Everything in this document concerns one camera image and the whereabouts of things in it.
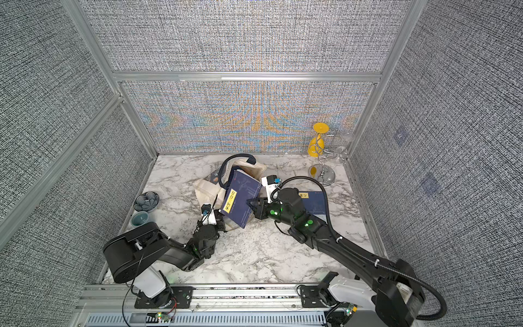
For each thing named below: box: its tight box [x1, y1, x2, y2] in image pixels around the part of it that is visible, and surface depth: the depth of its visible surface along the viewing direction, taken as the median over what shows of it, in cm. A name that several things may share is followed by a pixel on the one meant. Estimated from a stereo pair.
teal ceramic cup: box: [130, 211, 150, 227], surface depth 90 cm
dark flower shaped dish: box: [133, 191, 161, 212], surface depth 99 cm
